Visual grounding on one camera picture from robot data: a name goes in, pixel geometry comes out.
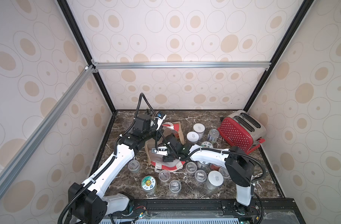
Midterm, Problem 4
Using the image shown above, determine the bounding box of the white lid purple jar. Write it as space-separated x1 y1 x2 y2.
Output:
206 170 224 190

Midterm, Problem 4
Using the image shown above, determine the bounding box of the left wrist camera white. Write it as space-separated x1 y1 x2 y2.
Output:
155 111 167 130

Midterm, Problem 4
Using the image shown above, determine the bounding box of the clear small seed jar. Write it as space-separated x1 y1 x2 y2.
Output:
218 167 231 179

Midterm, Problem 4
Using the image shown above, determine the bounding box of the white purple label can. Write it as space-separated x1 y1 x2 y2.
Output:
186 131 199 144

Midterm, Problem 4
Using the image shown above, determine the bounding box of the green floral label jar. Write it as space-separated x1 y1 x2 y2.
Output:
128 160 141 173

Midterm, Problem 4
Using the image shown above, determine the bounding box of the red silver toaster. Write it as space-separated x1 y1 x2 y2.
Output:
217 110 267 155

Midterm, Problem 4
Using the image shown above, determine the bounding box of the burlap canvas bag red lining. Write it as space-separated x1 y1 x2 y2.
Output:
145 121 185 172

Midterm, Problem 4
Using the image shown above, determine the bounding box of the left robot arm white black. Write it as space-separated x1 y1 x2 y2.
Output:
57 93 166 224

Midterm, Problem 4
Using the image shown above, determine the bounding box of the orange label seed jar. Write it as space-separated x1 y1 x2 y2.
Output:
201 141 213 148

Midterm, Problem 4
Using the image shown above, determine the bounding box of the silver diagonal rail left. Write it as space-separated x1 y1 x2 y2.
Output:
0 65 95 200

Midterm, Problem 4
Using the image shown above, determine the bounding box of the yellow green lid jar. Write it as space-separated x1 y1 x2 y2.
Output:
141 175 157 195

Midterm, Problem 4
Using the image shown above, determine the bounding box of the clear jar front row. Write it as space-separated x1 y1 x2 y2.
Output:
194 169 207 183

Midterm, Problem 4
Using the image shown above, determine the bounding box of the red content clear jar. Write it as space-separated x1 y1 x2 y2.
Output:
185 162 197 175

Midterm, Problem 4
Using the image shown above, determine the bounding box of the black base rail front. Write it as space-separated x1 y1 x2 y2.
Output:
64 198 306 224

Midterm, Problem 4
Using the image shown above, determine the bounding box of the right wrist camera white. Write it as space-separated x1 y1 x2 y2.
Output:
151 147 168 156

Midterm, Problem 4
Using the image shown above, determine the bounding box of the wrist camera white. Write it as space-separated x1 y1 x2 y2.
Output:
151 147 168 156
155 111 167 130

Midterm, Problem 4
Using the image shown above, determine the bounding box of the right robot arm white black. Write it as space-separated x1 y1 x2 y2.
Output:
151 134 266 208

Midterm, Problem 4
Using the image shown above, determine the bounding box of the large white lid canister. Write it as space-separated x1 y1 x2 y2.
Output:
193 123 206 140

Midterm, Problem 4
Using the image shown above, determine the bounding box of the silver horizontal rail back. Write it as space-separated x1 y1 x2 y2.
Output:
94 61 271 69

